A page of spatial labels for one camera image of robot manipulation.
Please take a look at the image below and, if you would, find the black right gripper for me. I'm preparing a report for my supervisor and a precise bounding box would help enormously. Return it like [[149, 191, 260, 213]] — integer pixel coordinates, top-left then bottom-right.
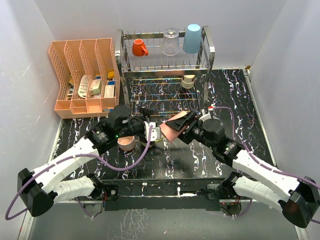
[[166, 110, 216, 150]]

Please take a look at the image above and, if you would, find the clear glass cup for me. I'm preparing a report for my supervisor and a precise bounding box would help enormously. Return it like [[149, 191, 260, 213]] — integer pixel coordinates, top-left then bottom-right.
[[161, 27, 180, 56]]

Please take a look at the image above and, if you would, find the dusty pink tumbler cup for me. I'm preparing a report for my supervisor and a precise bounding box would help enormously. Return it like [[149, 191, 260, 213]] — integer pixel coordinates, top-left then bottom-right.
[[159, 111, 187, 143]]

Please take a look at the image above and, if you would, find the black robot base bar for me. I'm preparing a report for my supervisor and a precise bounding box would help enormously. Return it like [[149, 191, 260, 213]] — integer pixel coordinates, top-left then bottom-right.
[[74, 178, 253, 213]]

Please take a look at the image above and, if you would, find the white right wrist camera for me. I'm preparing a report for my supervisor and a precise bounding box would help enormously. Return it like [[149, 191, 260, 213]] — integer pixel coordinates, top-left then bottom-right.
[[199, 106, 214, 123]]

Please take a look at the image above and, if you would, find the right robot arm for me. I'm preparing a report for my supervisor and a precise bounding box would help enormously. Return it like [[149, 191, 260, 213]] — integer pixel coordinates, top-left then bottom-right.
[[160, 111, 320, 229]]

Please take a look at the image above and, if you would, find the orange mug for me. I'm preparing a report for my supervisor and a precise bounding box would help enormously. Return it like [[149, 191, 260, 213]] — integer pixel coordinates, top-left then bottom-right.
[[132, 38, 149, 57]]

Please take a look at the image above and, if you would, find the cream steel tumbler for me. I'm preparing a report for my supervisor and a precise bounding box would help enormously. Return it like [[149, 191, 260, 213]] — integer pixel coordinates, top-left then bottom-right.
[[181, 74, 195, 89]]

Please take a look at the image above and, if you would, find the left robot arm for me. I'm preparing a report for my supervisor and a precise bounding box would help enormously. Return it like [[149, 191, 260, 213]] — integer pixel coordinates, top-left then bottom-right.
[[15, 105, 161, 217]]

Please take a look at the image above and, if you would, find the metal dish rack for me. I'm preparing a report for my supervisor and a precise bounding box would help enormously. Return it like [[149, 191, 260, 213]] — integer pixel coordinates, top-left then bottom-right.
[[115, 25, 215, 118]]

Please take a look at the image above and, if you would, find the light pink mug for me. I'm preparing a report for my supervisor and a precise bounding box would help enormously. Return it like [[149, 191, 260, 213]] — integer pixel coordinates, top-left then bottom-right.
[[117, 136, 136, 152]]

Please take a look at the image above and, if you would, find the green white medicine box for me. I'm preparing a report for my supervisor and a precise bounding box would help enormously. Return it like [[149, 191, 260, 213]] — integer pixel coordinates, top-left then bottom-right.
[[89, 78, 102, 95]]

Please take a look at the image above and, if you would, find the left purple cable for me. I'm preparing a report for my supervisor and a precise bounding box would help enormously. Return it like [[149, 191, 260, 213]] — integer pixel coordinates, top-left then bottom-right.
[[5, 124, 154, 221]]

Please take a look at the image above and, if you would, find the yellow small box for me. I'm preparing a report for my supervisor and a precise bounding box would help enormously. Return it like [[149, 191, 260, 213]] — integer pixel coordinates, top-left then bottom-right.
[[107, 71, 115, 79]]

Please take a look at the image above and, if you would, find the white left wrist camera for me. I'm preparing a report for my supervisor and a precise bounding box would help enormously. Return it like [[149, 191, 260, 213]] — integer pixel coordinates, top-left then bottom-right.
[[144, 121, 162, 142]]

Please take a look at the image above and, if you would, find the light blue plastic cup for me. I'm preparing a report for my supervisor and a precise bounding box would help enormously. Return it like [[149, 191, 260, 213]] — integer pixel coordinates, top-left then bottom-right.
[[182, 23, 202, 54]]

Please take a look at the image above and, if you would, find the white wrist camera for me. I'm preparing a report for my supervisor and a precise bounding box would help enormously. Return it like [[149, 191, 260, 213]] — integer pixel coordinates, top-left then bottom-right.
[[144, 121, 162, 142], [199, 106, 214, 123]]

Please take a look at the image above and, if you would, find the grey and blue bottle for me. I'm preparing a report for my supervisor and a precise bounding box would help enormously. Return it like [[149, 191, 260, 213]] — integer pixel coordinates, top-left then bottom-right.
[[103, 107, 113, 112]]

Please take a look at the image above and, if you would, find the peach plastic desk organizer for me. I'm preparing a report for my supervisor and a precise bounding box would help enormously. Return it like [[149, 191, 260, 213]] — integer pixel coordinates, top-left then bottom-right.
[[48, 38, 121, 119]]

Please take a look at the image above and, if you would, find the white pink medicine box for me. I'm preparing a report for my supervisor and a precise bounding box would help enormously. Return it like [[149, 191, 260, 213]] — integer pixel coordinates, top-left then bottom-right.
[[104, 85, 115, 98]]

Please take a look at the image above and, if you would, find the yellow-green mug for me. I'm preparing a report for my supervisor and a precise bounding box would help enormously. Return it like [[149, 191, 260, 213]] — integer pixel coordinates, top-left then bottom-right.
[[139, 136, 164, 148]]

